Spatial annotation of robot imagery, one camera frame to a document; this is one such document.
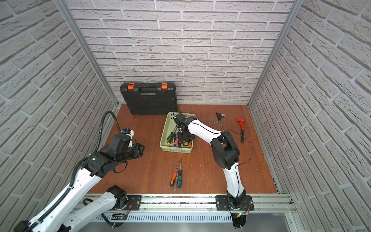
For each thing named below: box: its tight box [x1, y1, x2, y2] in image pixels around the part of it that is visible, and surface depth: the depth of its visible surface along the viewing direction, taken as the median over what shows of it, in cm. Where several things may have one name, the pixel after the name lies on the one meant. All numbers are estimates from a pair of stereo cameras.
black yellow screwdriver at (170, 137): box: [166, 125, 178, 145], surface depth 99 cm
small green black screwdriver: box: [177, 158, 183, 189], surface depth 82 cm
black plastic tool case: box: [120, 82, 178, 116], surface depth 99 cm
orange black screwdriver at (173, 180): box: [169, 161, 180, 187], surface depth 81 cm
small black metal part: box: [215, 112, 226, 121], surface depth 112 cm
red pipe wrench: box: [236, 117, 245, 143], surface depth 109 cm
